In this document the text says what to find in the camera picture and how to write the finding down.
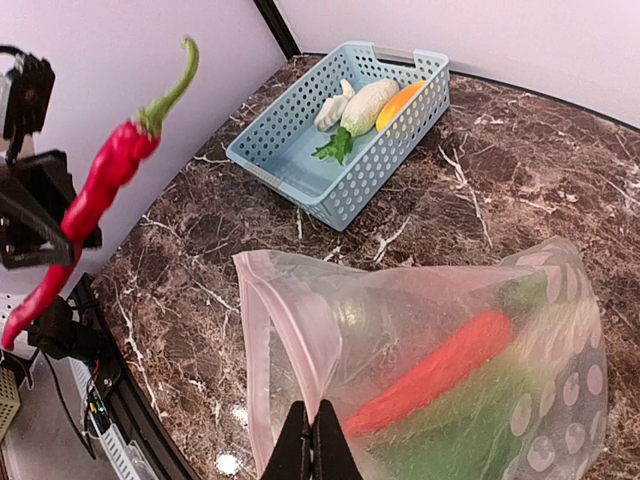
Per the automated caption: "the green bok choy toy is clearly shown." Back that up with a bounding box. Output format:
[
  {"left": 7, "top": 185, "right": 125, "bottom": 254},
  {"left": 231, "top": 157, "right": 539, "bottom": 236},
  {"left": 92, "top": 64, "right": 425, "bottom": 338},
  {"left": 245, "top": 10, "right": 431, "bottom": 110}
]
[{"left": 378, "top": 275, "right": 575, "bottom": 479}]

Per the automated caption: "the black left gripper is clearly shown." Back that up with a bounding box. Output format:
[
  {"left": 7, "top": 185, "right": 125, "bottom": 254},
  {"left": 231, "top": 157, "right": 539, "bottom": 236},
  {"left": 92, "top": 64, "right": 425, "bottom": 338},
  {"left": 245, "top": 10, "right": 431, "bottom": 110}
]
[{"left": 1, "top": 150, "right": 77, "bottom": 268}]

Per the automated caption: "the green leafy vegetable toy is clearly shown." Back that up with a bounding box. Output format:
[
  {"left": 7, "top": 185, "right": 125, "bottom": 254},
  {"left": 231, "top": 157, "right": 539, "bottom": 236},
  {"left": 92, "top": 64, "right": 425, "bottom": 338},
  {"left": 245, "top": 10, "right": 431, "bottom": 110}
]
[{"left": 313, "top": 127, "right": 354, "bottom": 165}]

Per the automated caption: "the light blue plastic basket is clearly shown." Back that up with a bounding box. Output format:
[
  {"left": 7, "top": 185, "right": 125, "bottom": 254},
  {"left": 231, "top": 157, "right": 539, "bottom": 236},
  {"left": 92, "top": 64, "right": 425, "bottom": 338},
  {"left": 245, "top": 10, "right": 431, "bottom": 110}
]
[{"left": 226, "top": 41, "right": 450, "bottom": 231}]

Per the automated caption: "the orange carrot toy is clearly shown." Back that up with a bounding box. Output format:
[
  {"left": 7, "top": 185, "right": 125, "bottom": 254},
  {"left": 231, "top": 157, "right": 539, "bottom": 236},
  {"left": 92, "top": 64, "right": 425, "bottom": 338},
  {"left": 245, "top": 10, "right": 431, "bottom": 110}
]
[{"left": 343, "top": 310, "right": 513, "bottom": 437}]

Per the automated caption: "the white garlic toy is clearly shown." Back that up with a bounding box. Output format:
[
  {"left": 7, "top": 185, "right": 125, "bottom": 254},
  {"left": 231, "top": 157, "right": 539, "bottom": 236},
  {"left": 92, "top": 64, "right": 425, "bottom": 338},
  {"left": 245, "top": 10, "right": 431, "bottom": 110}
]
[{"left": 314, "top": 78, "right": 355, "bottom": 132}]

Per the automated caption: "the black left corner post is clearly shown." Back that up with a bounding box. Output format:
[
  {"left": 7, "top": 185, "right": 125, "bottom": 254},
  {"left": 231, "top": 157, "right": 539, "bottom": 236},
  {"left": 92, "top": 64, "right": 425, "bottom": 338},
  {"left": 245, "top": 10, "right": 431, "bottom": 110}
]
[{"left": 253, "top": 0, "right": 302, "bottom": 60}]

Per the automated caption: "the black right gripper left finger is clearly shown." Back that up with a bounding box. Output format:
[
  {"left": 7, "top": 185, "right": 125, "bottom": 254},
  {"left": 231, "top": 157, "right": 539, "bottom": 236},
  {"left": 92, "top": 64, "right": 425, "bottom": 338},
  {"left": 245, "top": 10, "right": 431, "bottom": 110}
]
[{"left": 261, "top": 401, "right": 312, "bottom": 480}]

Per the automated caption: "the clear zip top bag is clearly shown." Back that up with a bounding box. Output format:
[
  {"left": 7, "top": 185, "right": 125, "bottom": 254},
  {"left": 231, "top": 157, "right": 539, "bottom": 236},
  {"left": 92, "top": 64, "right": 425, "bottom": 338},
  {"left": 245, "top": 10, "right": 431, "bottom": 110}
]
[{"left": 234, "top": 237, "right": 608, "bottom": 479}]

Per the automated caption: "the red chili pepper toy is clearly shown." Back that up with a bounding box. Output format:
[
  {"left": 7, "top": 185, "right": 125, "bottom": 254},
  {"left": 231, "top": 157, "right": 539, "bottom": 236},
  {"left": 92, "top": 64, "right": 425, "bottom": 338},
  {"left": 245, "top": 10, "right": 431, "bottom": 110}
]
[{"left": 1, "top": 36, "right": 199, "bottom": 351}]

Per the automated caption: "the black front table rail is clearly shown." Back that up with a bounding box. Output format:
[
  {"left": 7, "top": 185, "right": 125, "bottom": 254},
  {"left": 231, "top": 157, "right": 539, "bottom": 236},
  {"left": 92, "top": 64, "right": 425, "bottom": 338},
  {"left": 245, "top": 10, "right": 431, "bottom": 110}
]
[{"left": 70, "top": 274, "right": 198, "bottom": 480}]

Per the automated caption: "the white napa cabbage toy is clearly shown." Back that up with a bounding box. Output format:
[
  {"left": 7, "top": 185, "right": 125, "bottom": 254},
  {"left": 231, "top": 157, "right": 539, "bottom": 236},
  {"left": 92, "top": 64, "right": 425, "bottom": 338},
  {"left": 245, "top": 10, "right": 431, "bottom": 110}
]
[{"left": 340, "top": 79, "right": 399, "bottom": 137}]

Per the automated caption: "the white slotted cable duct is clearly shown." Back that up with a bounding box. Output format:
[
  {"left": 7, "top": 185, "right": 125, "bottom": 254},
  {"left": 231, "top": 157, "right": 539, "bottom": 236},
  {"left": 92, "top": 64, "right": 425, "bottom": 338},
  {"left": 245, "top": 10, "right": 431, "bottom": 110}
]
[{"left": 69, "top": 359, "right": 157, "bottom": 480}]

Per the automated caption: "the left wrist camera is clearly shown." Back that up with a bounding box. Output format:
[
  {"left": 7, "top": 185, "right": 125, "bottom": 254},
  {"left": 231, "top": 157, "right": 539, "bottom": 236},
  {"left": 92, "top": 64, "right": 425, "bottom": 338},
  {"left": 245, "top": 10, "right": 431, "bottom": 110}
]
[{"left": 1, "top": 45, "right": 55, "bottom": 165}]

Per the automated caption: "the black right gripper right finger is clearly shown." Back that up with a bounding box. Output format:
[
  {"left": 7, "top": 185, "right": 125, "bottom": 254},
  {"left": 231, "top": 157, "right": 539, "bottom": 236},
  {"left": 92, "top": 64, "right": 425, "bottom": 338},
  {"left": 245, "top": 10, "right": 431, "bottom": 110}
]
[{"left": 312, "top": 399, "right": 363, "bottom": 480}]

